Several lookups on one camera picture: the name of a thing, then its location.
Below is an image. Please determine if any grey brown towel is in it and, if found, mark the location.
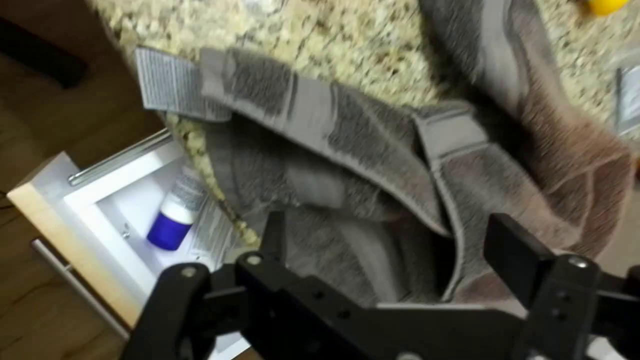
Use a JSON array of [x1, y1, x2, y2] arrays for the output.
[[131, 0, 636, 316]]

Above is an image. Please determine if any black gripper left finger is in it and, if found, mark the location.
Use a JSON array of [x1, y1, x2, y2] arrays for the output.
[[121, 210, 290, 360]]

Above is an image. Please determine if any small bottle with blue cap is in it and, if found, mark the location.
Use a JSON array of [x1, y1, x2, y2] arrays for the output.
[[145, 166, 207, 254]]

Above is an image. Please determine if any bottle with yellow cap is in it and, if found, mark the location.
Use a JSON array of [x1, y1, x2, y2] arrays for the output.
[[586, 0, 631, 18]]

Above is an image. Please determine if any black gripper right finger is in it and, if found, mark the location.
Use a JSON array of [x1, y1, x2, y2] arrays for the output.
[[484, 215, 640, 360]]

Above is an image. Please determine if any white drawer with wood front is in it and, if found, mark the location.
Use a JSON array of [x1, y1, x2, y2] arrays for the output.
[[6, 128, 255, 360]]

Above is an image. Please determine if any metal drawer handle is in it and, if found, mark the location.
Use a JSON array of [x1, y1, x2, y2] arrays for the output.
[[29, 239, 131, 342]]

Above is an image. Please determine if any white flat tube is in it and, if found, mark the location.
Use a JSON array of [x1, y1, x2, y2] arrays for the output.
[[612, 58, 640, 136]]

